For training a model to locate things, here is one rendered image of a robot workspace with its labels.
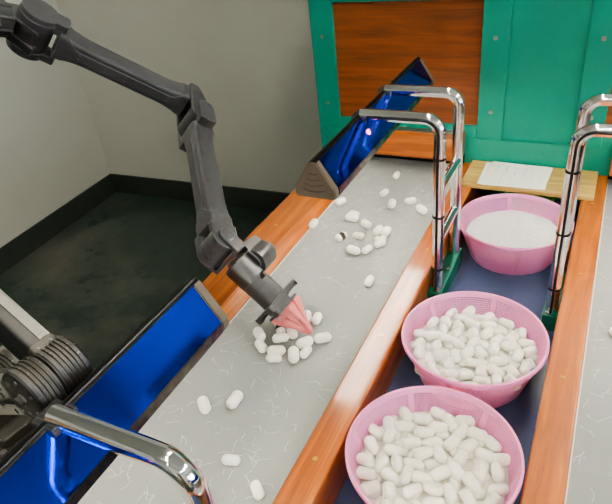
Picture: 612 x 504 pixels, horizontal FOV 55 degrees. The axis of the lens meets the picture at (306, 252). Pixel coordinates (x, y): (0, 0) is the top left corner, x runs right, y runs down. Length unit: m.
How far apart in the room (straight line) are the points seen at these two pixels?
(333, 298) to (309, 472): 0.46
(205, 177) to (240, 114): 1.78
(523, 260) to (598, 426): 0.49
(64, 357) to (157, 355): 0.58
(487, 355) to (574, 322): 0.17
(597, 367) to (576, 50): 0.82
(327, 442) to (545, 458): 0.33
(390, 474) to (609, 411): 0.38
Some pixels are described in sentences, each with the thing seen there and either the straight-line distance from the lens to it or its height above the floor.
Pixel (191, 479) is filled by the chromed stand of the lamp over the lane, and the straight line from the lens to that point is 0.55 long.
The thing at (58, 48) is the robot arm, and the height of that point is 1.27.
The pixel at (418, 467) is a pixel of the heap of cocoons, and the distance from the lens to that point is 0.98.
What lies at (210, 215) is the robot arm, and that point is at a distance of 1.19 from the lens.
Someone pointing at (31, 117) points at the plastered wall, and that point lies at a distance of 3.36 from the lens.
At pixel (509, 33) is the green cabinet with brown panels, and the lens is 1.67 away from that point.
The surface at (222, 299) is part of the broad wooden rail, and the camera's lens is 1.30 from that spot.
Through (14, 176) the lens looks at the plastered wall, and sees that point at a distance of 3.30.
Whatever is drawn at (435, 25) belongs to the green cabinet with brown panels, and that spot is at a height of 1.14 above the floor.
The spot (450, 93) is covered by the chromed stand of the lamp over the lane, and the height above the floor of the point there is 1.11.
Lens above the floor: 1.53
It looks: 33 degrees down
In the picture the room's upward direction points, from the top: 7 degrees counter-clockwise
